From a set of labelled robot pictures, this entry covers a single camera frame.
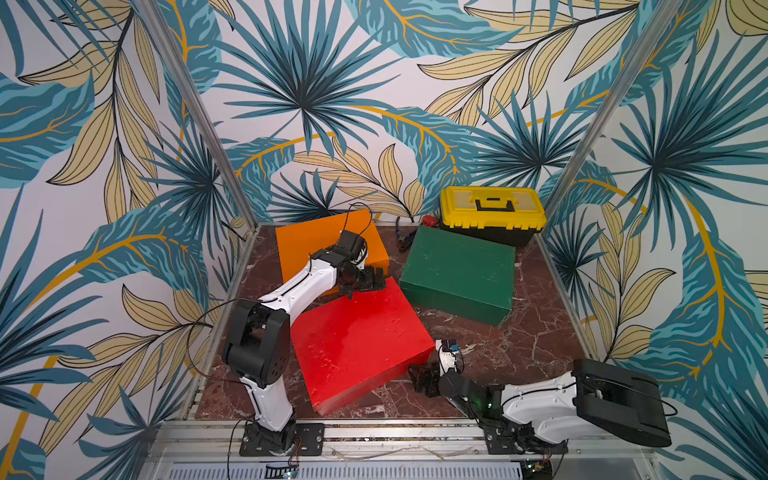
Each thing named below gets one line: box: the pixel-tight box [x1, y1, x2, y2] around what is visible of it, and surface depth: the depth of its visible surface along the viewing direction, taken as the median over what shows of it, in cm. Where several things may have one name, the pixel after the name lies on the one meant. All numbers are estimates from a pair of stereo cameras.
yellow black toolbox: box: [439, 186, 547, 247], surface depth 105 cm
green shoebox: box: [399, 225, 516, 326], surface depth 95 cm
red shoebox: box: [290, 277, 436, 417], surface depth 79 cm
